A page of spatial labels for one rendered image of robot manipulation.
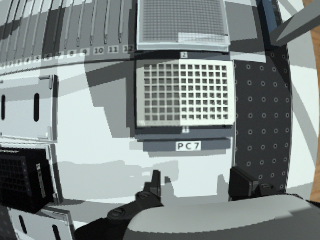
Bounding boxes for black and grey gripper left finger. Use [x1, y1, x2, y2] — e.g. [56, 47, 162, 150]
[74, 170, 164, 240]

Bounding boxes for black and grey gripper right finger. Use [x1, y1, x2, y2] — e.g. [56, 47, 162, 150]
[228, 166, 303, 201]

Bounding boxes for dark grey perforated base plate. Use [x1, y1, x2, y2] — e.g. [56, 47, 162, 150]
[0, 43, 293, 240]

